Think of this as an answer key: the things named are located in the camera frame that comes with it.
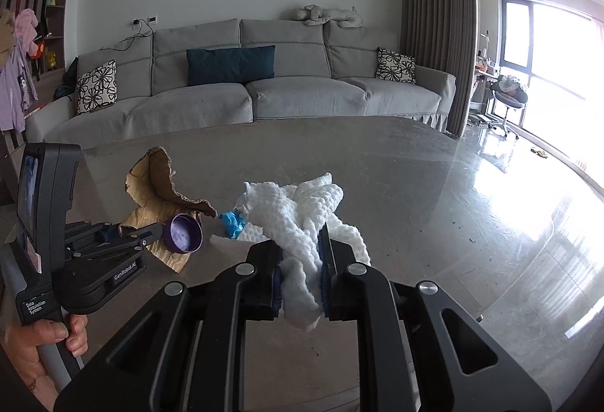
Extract grey plush toy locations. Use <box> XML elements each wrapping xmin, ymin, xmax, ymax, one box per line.
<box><xmin>290</xmin><ymin>4</ymin><xmax>364</xmax><ymax>29</ymax></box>

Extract slippers on floor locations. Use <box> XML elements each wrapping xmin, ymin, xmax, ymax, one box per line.
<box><xmin>530</xmin><ymin>148</ymin><xmax>549</xmax><ymax>158</ymax></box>

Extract left floral cushion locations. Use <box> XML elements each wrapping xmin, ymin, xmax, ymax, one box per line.
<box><xmin>76</xmin><ymin>60</ymin><xmax>118</xmax><ymax>115</ymax></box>

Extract person's left hand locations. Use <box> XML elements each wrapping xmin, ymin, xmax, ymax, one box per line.
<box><xmin>1</xmin><ymin>315</ymin><xmax>88</xmax><ymax>411</ymax></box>

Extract right floral cushion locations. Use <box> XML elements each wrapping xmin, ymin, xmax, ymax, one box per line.
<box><xmin>375</xmin><ymin>48</ymin><xmax>417</xmax><ymax>84</ymax></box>

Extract grey fabric sofa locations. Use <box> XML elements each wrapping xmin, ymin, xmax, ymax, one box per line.
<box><xmin>25</xmin><ymin>19</ymin><xmax>456</xmax><ymax>148</ymax></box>

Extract brown torn paper wrapper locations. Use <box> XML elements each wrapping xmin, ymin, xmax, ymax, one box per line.
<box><xmin>117</xmin><ymin>145</ymin><xmax>218</xmax><ymax>274</ymax></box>

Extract teal rectangular cushion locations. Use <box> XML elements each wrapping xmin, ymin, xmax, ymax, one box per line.
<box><xmin>186</xmin><ymin>45</ymin><xmax>276</xmax><ymax>86</ymax></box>

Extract office chair with clothes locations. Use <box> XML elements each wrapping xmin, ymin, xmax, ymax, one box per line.
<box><xmin>488</xmin><ymin>75</ymin><xmax>528</xmax><ymax>138</ymax></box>

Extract blue snack wrapper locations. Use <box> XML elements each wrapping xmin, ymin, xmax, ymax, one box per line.
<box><xmin>219</xmin><ymin>210</ymin><xmax>247</xmax><ymax>239</ymax></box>

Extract cluttered desk by window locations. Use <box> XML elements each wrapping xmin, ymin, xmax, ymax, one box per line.
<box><xmin>469</xmin><ymin>30</ymin><xmax>496</xmax><ymax>126</ymax></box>

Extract floral cushion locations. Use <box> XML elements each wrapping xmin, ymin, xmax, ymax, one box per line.
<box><xmin>76</xmin><ymin>60</ymin><xmax>118</xmax><ymax>115</ymax></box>
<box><xmin>375</xmin><ymin>48</ymin><xmax>417</xmax><ymax>84</ymax></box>

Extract hanging pink purple clothes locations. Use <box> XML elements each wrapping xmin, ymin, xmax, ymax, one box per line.
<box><xmin>0</xmin><ymin>8</ymin><xmax>38</xmax><ymax>133</ymax></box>

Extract wall socket with cable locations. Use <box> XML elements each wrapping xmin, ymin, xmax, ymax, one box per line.
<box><xmin>101</xmin><ymin>17</ymin><xmax>158</xmax><ymax>52</ymax></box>

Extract purple plastic lid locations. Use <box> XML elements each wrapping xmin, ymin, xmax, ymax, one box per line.
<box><xmin>163</xmin><ymin>213</ymin><xmax>204</xmax><ymax>255</ymax></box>

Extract brown grey curtain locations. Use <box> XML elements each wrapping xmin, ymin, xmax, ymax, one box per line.
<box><xmin>400</xmin><ymin>0</ymin><xmax>478</xmax><ymax>137</ymax></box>

